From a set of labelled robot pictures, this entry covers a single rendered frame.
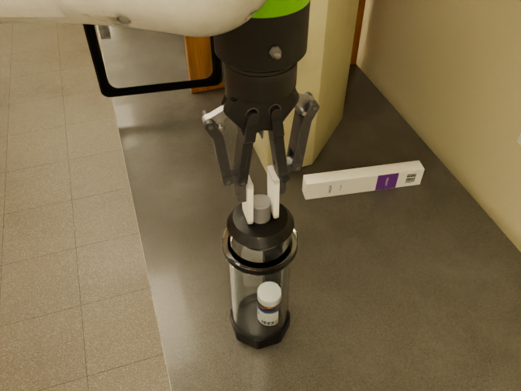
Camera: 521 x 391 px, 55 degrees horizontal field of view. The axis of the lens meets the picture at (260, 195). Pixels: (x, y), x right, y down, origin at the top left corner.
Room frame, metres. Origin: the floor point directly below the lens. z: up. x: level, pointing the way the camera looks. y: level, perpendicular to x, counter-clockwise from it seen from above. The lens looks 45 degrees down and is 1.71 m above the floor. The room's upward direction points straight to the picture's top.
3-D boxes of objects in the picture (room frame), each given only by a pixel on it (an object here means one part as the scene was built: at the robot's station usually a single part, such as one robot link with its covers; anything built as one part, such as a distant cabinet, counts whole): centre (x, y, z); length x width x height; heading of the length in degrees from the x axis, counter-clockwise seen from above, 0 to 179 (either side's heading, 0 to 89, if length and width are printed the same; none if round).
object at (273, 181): (0.46, -0.02, 1.25); 0.03 x 0.01 x 0.07; 17
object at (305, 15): (0.46, 0.00, 1.48); 0.12 x 0.09 x 0.06; 17
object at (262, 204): (0.45, 0.00, 1.21); 0.09 x 0.09 x 0.07
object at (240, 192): (0.44, 0.03, 1.28); 0.03 x 0.01 x 0.05; 107
